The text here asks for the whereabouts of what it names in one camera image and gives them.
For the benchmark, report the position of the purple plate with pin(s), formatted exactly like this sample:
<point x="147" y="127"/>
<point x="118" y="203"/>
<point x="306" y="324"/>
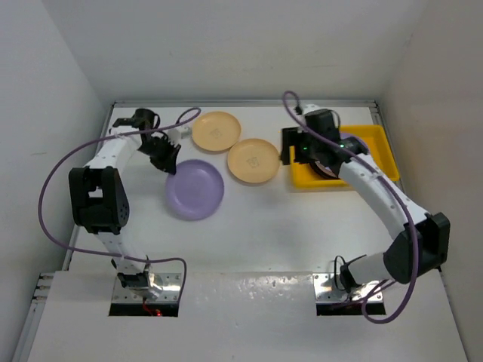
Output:
<point x="195" y="191"/>
<point x="345" y="135"/>

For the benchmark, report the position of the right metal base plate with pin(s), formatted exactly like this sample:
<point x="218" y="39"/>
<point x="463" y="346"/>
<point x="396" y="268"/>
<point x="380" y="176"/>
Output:
<point x="327" y="293"/>

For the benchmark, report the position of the far orange plate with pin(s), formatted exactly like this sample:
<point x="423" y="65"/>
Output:
<point x="216" y="131"/>

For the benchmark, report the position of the near orange plate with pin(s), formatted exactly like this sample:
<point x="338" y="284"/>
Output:
<point x="253" y="161"/>

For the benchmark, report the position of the metal base plate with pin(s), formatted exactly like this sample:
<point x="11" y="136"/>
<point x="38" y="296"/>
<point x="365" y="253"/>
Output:
<point x="166" y="286"/>
<point x="327" y="293"/>

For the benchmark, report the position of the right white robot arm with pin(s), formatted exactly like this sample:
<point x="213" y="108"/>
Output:
<point x="420" y="240"/>

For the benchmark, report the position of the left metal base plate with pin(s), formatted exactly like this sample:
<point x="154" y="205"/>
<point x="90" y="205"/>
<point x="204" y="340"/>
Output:
<point x="166" y="286"/>

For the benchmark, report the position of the steel rimmed plate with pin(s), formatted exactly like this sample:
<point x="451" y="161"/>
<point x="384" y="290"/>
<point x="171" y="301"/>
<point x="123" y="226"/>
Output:
<point x="322" y="171"/>

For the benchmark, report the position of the orange plate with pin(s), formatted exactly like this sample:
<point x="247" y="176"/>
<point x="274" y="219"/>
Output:
<point x="253" y="161"/>
<point x="216" y="131"/>

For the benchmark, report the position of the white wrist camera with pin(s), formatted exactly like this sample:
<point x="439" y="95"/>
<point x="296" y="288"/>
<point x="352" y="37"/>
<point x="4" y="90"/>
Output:
<point x="308" y="108"/>
<point x="179" y="133"/>

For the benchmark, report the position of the yellow plastic bin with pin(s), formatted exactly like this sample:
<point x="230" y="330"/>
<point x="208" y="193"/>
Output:
<point x="303" y="177"/>

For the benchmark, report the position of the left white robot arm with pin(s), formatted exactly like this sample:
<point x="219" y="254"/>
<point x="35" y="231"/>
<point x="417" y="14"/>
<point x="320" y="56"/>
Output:
<point x="100" y="204"/>

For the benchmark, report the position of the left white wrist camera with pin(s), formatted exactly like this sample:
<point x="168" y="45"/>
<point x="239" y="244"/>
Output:
<point x="179" y="133"/>

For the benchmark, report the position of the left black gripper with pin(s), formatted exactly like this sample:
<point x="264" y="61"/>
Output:
<point x="169" y="163"/>

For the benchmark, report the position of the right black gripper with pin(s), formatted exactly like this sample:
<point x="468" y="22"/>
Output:
<point x="291" y="136"/>

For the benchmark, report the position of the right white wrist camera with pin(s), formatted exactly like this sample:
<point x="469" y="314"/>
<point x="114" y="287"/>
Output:
<point x="308" y="108"/>

